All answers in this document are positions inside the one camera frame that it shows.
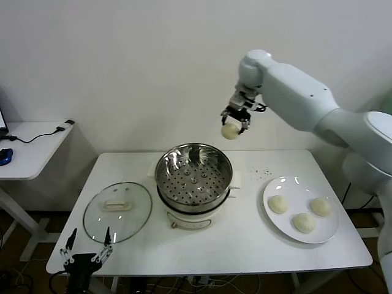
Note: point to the black laptop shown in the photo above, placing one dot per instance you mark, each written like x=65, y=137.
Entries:
x=2, y=134

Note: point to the white electric cooking pot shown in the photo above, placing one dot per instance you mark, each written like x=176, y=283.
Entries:
x=190, y=222

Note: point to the white steamed baozi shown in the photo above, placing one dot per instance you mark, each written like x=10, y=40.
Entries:
x=303, y=223
x=229, y=132
x=278, y=204
x=320, y=207

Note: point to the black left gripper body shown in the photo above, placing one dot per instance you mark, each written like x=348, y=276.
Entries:
x=80, y=266

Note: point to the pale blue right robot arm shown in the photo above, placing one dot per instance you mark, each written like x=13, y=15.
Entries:
x=291, y=88

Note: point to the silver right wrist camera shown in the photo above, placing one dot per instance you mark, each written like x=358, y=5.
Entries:
x=239, y=99

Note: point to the white round plate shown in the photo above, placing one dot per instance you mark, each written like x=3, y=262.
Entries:
x=306, y=190

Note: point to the white and black adapter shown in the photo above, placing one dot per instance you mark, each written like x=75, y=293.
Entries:
x=65, y=125

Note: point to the blue computer mouse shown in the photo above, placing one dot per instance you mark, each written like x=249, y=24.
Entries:
x=6, y=156

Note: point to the white side table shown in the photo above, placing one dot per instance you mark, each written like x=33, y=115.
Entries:
x=30, y=159

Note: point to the pale green container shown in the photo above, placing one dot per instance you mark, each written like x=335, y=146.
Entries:
x=389, y=102

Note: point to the white power strip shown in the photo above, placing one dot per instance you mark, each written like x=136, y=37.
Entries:
x=206, y=284

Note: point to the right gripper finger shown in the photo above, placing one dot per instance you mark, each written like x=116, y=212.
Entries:
x=246, y=125
x=223, y=119

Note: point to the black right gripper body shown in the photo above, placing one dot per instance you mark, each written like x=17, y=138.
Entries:
x=238, y=114

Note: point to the white table leg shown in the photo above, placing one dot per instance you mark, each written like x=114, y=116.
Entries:
x=114, y=286
x=295, y=284

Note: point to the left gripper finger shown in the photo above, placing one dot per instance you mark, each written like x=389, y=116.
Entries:
x=107, y=237
x=72, y=239

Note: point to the perforated steel steamer basket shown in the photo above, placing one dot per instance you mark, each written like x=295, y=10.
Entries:
x=220, y=165

